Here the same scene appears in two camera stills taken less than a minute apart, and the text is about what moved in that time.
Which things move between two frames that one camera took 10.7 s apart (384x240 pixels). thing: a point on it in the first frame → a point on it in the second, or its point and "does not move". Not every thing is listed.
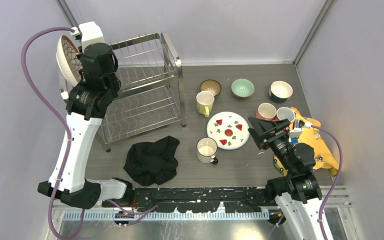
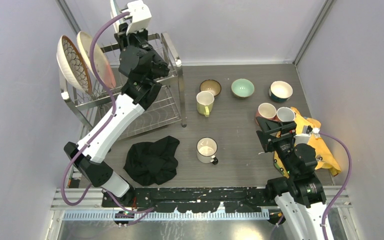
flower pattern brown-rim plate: (71, 63) does not move
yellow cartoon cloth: (324, 158) does not move
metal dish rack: (150, 93) does not move
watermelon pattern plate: (228, 130) → (114, 11)
